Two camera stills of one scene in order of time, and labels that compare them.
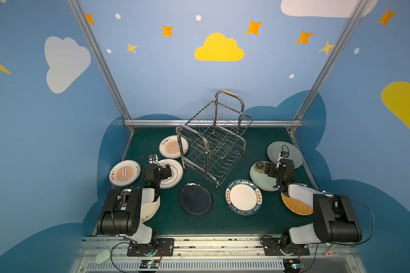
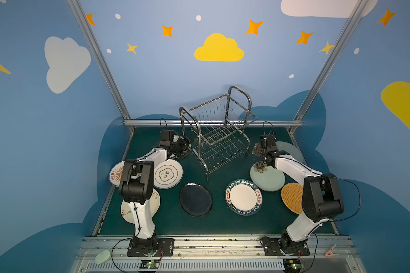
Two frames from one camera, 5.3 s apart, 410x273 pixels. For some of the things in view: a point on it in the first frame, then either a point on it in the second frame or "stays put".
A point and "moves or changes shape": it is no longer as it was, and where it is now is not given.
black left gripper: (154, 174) → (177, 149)
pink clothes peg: (330, 253) stays put
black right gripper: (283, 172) → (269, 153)
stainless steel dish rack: (211, 141) moves or changes shape
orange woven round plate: (296, 206) stays put
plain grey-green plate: (294, 153) stays put
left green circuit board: (149, 264) stays put
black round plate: (195, 199) stays put
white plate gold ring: (175, 180) stays put
